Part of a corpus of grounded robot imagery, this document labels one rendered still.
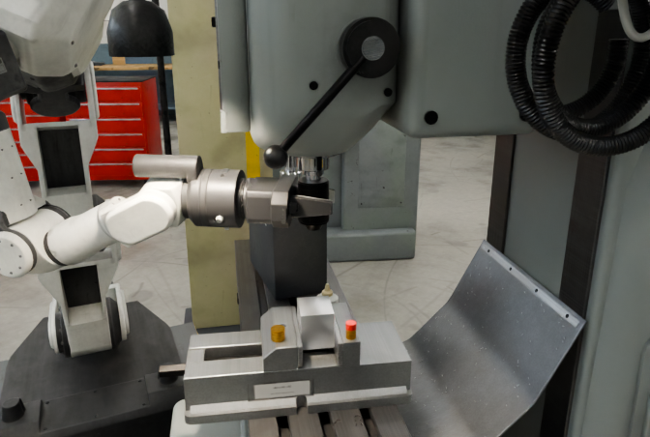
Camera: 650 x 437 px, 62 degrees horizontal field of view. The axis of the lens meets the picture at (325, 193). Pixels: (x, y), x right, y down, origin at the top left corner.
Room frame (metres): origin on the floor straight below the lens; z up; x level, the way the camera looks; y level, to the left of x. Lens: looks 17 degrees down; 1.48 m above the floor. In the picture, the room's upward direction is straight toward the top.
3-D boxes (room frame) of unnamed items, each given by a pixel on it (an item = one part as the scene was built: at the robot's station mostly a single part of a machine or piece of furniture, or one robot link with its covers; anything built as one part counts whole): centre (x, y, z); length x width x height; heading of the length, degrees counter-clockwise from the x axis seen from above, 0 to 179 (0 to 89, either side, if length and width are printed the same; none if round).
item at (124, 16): (0.65, 0.21, 1.48); 0.07 x 0.07 x 0.06
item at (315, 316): (0.77, 0.02, 1.03); 0.06 x 0.05 x 0.06; 8
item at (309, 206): (0.75, 0.02, 1.23); 0.06 x 0.02 x 0.03; 86
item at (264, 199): (0.79, 0.11, 1.23); 0.13 x 0.12 x 0.10; 176
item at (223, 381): (0.77, 0.05, 0.97); 0.35 x 0.15 x 0.11; 98
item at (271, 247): (1.17, 0.09, 1.02); 0.22 x 0.12 x 0.20; 21
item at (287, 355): (0.76, 0.07, 1.01); 0.12 x 0.06 x 0.04; 8
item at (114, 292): (1.39, 0.67, 0.68); 0.21 x 0.20 x 0.13; 23
